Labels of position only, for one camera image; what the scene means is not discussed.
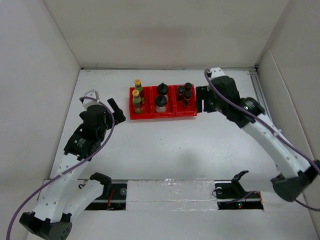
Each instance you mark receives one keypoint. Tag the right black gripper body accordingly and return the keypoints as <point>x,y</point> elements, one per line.
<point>215,103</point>

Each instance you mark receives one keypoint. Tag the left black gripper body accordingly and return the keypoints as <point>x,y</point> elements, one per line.
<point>108,125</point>

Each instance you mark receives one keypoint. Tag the black-lid spice jar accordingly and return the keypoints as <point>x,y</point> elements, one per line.
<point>187,97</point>
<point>188,87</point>

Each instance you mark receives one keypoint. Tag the silver-lid spice jar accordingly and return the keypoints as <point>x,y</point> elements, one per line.
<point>180,93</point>

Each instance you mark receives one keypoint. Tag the red sauce bottle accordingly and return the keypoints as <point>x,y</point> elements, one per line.
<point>137,101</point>
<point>138,86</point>

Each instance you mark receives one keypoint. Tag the white salt shaker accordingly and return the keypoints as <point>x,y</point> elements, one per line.
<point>162,89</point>
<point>160,104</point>

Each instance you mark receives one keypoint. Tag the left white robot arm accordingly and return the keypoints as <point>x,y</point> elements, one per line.
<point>52,218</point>

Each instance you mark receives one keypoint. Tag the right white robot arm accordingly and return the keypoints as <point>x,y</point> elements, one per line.
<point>287,189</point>

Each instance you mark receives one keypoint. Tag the red three-compartment tray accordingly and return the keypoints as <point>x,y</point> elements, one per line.
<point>174,108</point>

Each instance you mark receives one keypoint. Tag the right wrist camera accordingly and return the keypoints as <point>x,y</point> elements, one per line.
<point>216,72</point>

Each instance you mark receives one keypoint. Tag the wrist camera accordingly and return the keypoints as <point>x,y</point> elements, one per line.
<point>90,98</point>
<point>216,72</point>

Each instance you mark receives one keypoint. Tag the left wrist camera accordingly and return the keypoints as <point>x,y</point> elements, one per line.
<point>90,98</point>

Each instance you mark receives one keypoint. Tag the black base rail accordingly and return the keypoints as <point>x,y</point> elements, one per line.
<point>170,195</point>

